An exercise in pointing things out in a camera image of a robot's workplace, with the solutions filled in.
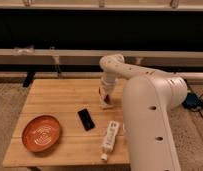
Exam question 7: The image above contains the blue foot pedal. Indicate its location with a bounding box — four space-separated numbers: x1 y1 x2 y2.
182 93 201 109

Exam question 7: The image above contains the wooden table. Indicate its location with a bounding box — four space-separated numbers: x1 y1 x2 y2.
3 79 125 168

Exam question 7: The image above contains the red chili pepper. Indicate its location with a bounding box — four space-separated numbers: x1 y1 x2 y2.
104 95 110 102

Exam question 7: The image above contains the black smartphone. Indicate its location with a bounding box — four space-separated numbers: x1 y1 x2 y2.
78 109 95 131

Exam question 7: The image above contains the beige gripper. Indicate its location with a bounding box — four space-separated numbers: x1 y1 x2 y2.
99 80 115 101

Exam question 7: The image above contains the orange patterned plate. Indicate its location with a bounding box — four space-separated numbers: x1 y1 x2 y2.
22 115 61 153

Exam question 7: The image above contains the black bracket foot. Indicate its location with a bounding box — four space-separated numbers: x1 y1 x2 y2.
23 72 35 87

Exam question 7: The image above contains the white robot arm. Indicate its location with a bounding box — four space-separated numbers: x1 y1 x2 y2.
99 54 187 171

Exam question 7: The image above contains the white sponge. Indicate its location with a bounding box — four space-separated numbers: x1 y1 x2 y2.
100 100 113 110

